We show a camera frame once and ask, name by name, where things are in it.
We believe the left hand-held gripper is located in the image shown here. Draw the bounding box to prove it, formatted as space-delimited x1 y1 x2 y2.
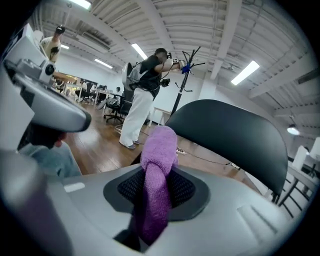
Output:
0 23 92 151

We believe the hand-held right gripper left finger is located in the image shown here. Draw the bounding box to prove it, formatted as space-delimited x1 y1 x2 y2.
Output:
116 170 147 204

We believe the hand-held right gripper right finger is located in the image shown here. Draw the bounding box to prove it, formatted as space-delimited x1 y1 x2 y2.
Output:
169 170 196 209

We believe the purple cloth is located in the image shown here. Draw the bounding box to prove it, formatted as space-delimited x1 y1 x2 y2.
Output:
133 125 180 245

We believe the black office chair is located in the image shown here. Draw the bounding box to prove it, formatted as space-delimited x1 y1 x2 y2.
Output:
103 94 133 124

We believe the person's grey-blue clothing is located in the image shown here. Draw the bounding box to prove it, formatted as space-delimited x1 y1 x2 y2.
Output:
18 141 83 179

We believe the long ceiling light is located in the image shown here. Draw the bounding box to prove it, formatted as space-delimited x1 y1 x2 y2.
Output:
94 58 114 70
230 60 261 86
131 42 149 61
66 0 92 11

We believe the black coat rack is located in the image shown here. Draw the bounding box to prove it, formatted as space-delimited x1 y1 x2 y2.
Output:
169 45 206 118

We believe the white table with black legs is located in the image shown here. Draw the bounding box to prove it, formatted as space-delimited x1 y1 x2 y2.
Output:
277 159 320 219

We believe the white container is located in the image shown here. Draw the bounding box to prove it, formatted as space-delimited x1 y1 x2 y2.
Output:
291 144 310 171

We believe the round pendant lamp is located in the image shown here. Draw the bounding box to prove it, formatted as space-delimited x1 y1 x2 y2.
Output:
286 124 301 137

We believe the black floor cable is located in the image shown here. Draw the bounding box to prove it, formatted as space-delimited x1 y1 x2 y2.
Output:
184 151 232 166

